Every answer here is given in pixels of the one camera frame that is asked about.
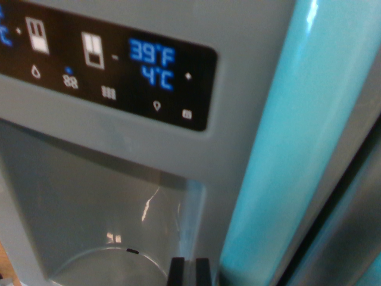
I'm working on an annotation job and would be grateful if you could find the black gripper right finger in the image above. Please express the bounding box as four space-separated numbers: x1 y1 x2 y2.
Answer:
190 257 213 286

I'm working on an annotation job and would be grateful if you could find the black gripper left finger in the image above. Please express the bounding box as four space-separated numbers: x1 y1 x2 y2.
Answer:
167 257 191 286

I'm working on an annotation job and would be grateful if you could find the grey toy refrigerator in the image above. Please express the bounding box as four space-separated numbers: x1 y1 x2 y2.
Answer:
0 0 381 286

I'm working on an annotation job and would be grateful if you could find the grey door with logo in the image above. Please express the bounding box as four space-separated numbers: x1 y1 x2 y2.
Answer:
285 142 381 286

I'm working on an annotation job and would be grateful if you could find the black temperature display panel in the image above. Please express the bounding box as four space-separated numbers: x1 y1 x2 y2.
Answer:
0 0 218 132

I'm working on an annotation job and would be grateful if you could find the teal handle of dispenser door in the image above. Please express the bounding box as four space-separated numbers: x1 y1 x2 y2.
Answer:
220 0 381 286

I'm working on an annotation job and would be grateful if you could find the teal handle of logo door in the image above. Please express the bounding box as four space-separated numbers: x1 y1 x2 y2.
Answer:
354 265 381 286

